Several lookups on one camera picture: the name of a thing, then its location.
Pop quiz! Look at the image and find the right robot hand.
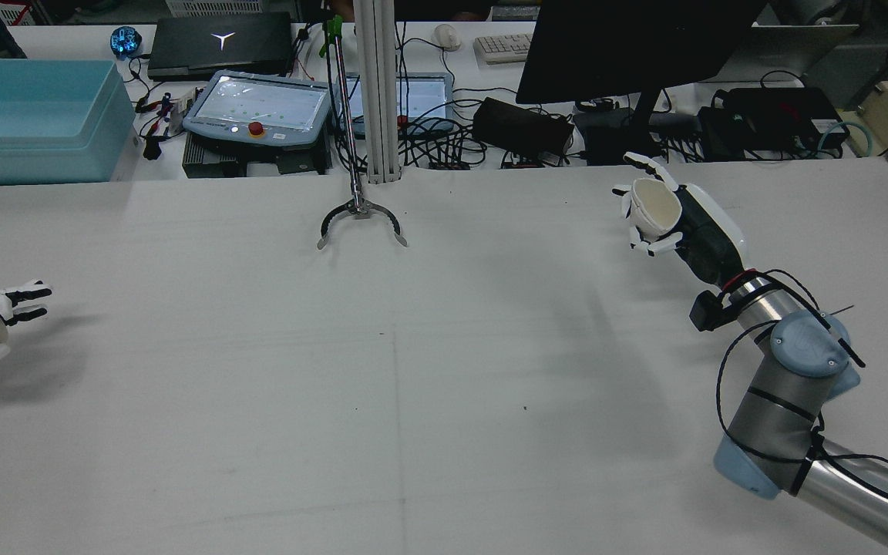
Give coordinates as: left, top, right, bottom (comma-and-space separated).
612, 152, 749, 288

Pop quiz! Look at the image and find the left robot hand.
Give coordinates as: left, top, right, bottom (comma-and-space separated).
0, 279, 54, 375

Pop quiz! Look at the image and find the white paper cup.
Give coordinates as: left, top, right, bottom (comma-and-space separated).
629, 177, 684, 240

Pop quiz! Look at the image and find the black electronics case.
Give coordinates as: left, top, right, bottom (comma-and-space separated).
697, 86, 851, 161

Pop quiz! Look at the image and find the light blue plastic bin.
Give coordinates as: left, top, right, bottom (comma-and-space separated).
0, 59, 136, 186

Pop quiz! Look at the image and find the silver Huawei monitor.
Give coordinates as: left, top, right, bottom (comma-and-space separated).
710, 23, 861, 84

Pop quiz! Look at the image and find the black Huawei monitor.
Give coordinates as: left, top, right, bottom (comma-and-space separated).
516, 0, 769, 165

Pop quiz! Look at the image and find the black power brick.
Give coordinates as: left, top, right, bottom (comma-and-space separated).
473, 96, 576, 157

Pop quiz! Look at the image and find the black controller box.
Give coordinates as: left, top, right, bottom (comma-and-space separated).
182, 135, 333, 180

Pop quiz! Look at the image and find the blue glittery ball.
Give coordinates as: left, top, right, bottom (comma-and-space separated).
110, 25, 143, 59

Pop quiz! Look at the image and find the white keyboard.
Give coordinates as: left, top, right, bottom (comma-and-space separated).
473, 32, 535, 65

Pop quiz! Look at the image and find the teach pendant with red button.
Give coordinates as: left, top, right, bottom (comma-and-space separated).
182, 69, 333, 149

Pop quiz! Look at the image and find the grey blue teach pendant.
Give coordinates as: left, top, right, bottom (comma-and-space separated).
332, 72, 455, 140

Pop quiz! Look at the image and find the black laptop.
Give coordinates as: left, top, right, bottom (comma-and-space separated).
147, 12, 296, 82

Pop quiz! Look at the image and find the white plastic basket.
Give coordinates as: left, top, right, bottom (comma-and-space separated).
165, 0, 269, 18

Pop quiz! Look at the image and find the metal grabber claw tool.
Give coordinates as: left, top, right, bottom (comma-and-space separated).
317, 15, 409, 250

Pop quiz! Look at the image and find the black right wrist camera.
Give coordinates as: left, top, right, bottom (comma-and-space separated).
689, 289, 732, 332

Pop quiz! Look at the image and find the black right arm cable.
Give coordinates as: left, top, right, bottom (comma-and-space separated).
715, 270, 888, 516

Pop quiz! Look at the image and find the teal cable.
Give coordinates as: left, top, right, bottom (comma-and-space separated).
818, 119, 875, 160

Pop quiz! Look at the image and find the aluminium profile post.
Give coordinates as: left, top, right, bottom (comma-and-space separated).
353, 0, 402, 184

